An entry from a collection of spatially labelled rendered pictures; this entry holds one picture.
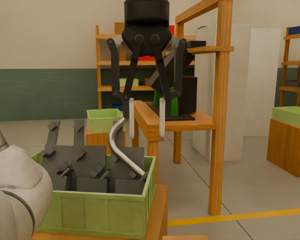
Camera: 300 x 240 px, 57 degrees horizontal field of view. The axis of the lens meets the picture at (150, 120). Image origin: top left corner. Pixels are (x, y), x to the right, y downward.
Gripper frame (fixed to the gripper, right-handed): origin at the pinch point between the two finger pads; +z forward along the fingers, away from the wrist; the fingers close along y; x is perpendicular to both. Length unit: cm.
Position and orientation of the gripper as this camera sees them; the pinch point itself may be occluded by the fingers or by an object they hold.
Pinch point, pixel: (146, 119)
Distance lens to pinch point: 50.1
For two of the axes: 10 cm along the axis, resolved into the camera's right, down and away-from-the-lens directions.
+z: 0.0, 9.8, 2.1
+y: -10.0, 0.1, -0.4
